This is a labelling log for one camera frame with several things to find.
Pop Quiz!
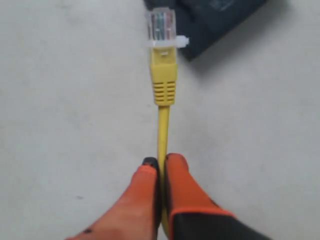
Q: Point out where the yellow ethernet cable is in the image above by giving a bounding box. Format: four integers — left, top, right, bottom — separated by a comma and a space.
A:
144, 7, 190, 240

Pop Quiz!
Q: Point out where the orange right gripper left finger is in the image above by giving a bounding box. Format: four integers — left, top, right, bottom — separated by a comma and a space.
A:
70, 157, 162, 240

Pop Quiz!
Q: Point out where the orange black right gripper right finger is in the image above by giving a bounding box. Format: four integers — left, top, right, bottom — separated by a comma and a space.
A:
165, 153, 268, 240

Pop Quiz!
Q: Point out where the black rectangular adapter box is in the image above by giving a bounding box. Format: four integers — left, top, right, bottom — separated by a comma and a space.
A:
143, 0, 292, 62

